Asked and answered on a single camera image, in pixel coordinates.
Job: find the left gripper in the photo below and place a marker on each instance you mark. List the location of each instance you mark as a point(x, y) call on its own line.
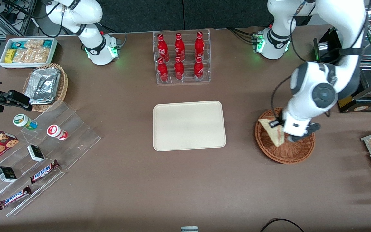
point(280, 122)

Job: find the triangular sandwich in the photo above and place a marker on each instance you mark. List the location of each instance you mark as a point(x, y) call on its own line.
point(271, 130)

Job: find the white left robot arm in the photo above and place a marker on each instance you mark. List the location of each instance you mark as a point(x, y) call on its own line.
point(320, 93)

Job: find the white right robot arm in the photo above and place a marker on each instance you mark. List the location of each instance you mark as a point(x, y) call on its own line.
point(92, 35)

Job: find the brown round wicker basket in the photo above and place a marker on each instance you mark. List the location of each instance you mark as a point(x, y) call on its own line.
point(285, 153)

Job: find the light tan wicker basket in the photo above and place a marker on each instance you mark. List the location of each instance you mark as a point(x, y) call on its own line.
point(62, 87)

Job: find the cream plastic tray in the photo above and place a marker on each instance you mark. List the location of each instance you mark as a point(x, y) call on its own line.
point(188, 125)

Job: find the green label yogurt cup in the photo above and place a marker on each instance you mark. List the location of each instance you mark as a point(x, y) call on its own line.
point(23, 121)

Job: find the silver foil packs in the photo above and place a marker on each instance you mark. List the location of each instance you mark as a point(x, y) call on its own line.
point(42, 85)

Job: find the white rectangular snack bin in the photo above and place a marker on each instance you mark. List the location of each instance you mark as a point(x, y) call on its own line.
point(3, 64)

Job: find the clear bag of crackers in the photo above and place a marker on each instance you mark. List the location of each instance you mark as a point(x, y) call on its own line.
point(19, 56)
point(34, 43)
point(37, 55)

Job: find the red label yogurt cup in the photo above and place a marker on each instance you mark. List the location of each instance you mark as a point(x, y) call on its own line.
point(55, 131)

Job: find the yellow snack pack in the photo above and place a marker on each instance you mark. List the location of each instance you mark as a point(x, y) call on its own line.
point(10, 55)

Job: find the small black carton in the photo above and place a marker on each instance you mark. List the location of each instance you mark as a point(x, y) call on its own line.
point(6, 174)
point(35, 153)

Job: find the teal snack pack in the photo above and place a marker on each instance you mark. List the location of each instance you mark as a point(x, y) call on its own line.
point(18, 44)
point(47, 43)

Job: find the clear acrylic stepped display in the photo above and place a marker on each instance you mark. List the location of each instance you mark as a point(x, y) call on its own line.
point(76, 135)

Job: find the black countertop machine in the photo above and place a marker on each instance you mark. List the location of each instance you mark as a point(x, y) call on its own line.
point(353, 108)

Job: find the Snickers chocolate bar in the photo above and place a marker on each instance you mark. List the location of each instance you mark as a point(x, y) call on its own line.
point(43, 171)
point(13, 198)

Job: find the red cola bottle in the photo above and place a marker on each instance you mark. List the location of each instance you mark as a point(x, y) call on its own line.
point(163, 71)
point(179, 47)
point(199, 46)
point(198, 70)
point(178, 70)
point(163, 48)

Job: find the clear acrylic bottle rack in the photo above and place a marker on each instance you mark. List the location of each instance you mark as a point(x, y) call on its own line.
point(182, 80)

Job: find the small grey device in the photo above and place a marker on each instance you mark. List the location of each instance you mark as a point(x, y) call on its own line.
point(189, 229)

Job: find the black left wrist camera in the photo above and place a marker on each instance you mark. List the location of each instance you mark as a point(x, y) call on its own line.
point(275, 123)

